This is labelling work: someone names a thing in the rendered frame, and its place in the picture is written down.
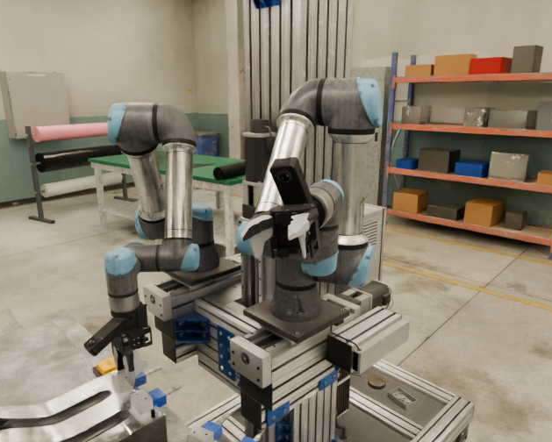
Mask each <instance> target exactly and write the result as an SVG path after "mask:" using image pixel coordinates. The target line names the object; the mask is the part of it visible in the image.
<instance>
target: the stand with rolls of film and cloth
mask: <svg viewBox="0 0 552 442"><path fill-rule="evenodd" d="M25 134H26V140H27V145H28V152H29V158H30V163H31V170H32V180H33V186H34V192H35V197H36V204H37V210H38V215H39V216H38V217H36V216H29V219H31V220H35V221H40V222H43V223H47V224H55V220H52V219H47V218H44V213H43V207H42V201H41V194H42V195H43V197H50V196H58V195H61V194H66V193H70V192H75V191H79V190H84V189H92V188H96V187H97V186H96V178H95V176H94V175H92V176H86V177H81V178H76V179H71V180H66V181H61V182H52V183H47V184H42V185H41V186H40V189H39V177H38V172H37V169H38V170H39V171H40V172H41V173H45V172H50V171H56V170H62V169H68V168H78V167H84V166H90V162H88V159H89V158H97V157H104V156H112V155H120V154H123V153H122V152H121V151H120V149H119V146H118V145H107V146H93V147H84V148H76V149H68V150H61V151H53V152H45V153H36V155H35V154H34V148H33V142H32V139H34V141H36V142H45V141H55V140H64V139H82V138H92V137H102V136H108V131H107V122H105V123H91V124H77V125H49V126H34V127H33V128H32V130H31V126H29V125H28V126H25ZM102 179H103V186H104V185H109V184H113V183H118V182H122V189H123V196H114V199H118V200H124V201H129V202H137V201H138V199H134V198H128V197H127V187H126V178H125V174H123V173H119V172H110V173H106V174H102ZM40 193H41V194H40Z"/></svg>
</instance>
